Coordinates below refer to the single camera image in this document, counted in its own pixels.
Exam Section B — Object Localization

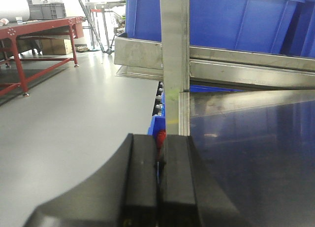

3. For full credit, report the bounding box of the grey plastic crate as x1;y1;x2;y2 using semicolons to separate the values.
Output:
29;3;66;20

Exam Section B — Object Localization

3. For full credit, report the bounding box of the large blue bin on shelf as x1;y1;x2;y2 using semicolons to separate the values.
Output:
126;0;306;54

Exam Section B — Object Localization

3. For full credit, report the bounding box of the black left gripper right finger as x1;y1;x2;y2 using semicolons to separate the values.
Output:
159;135;249;227

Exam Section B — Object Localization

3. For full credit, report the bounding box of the red steel frame table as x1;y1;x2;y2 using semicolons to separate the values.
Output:
0;16;86;97

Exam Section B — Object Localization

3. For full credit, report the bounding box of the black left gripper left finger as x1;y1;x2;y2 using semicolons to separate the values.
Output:
24;134;157;227

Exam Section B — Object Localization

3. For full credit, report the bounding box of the small blue parts bin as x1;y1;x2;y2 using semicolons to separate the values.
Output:
147;115;165;137

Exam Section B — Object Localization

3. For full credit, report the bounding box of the cardboard box under table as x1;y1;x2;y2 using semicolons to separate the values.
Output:
41;39;72;55

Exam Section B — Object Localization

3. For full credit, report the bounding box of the red item in bin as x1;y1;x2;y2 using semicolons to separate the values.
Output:
156;130;166;161

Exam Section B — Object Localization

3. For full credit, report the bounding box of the white paper roll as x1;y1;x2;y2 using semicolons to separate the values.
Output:
0;0;30;22

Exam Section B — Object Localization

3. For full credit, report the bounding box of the stainless steel shelf rack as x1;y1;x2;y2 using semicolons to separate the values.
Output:
115;0;315;227

